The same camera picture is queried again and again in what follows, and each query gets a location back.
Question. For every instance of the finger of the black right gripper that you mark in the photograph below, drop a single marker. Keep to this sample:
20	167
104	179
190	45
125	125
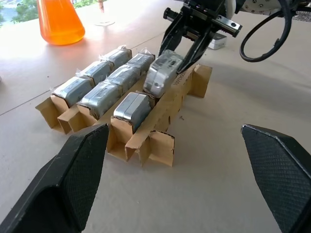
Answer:
198	48
172	34

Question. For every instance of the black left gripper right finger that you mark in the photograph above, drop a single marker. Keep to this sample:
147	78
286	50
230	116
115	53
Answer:
281	174

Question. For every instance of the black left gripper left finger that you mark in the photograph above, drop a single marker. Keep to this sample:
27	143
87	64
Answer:
60	184

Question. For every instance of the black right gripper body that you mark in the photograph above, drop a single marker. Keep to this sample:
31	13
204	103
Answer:
196	17

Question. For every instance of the silver camera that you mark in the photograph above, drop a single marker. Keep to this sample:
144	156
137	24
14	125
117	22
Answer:
124	77
141	60
117	57
100	99
160	75
97	70
73	91
132	109

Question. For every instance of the brown cardboard divider tray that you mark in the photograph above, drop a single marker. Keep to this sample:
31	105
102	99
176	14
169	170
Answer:
165	114

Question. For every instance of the small white box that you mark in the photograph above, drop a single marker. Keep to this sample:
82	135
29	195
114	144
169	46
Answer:
218	43

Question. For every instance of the orange conical flask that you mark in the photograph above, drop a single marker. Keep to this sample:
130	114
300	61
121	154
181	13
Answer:
60	26

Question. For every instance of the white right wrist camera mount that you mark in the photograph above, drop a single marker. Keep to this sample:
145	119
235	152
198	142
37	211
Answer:
230	8

